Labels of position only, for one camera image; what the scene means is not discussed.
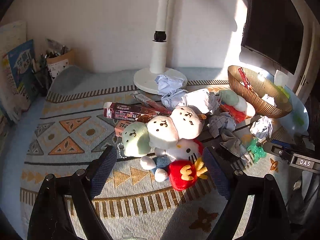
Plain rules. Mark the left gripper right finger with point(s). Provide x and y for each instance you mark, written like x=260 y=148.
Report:
x=268 y=218

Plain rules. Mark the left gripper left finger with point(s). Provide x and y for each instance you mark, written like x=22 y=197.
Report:
x=50 y=218

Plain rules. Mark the grid paper ball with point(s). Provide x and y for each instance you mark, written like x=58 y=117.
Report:
x=219 y=122

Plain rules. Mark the hello kitty plush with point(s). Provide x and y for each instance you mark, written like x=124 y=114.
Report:
x=182 y=165

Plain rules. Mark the white paper ball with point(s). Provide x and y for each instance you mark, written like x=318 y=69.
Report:
x=202 y=100

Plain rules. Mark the orange small snack box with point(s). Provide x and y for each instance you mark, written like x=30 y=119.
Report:
x=120 y=126

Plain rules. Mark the brown long snack box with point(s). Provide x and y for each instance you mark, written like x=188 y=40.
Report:
x=120 y=111

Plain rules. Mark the three-ball dango plush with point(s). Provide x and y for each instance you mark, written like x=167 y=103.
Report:
x=161 y=132

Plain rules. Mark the paper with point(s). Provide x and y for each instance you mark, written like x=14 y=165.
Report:
x=170 y=89
x=262 y=128

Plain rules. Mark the red long snack box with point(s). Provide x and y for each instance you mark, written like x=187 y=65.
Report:
x=143 y=99

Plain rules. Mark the blue round placemat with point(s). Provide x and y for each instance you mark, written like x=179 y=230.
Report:
x=297 y=121

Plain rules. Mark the crumpled paper beside bowl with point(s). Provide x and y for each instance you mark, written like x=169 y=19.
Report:
x=262 y=128

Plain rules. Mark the amber ribbed glass bowl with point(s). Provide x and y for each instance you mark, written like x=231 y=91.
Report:
x=267 y=99

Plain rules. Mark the grey crumpled cloth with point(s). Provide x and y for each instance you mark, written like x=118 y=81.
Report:
x=234 y=145

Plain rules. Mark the green tissue pack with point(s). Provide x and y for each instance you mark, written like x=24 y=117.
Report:
x=280 y=80

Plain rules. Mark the red snack packet in bowl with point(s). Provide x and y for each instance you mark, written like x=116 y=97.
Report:
x=245 y=79

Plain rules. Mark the patterned woven table mat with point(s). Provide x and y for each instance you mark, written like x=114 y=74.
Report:
x=132 y=205

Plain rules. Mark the black monitor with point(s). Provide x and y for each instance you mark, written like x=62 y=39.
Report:
x=274 y=29

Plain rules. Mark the stack of books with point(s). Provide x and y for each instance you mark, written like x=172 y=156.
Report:
x=18 y=82

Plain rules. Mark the cardboard pen holder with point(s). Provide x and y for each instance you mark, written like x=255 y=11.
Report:
x=57 y=64

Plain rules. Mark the white desk lamp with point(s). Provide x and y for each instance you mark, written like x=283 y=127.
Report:
x=144 y=79

